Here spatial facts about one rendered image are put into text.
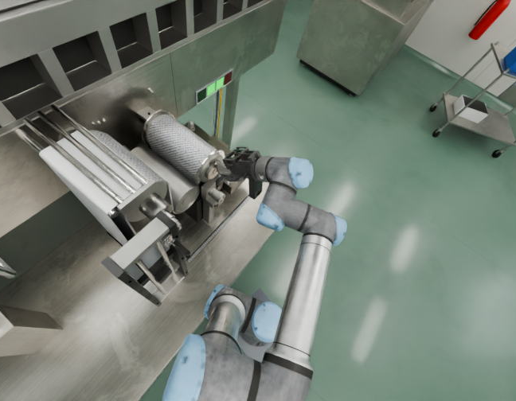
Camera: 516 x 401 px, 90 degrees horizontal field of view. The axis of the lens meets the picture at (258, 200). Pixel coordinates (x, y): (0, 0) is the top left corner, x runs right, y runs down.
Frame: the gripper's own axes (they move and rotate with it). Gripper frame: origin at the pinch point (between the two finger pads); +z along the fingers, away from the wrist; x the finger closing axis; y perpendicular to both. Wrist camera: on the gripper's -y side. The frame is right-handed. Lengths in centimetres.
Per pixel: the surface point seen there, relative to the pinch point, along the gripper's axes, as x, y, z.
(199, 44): -28.3, 34.7, 18.6
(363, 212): -127, -147, 21
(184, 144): 3.6, 12.3, 7.8
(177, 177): 11.3, 3.8, 9.8
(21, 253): 60, 4, 45
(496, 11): -431, -75, -31
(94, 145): 26.5, 26.6, 5.1
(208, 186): 5.7, -3.8, 4.7
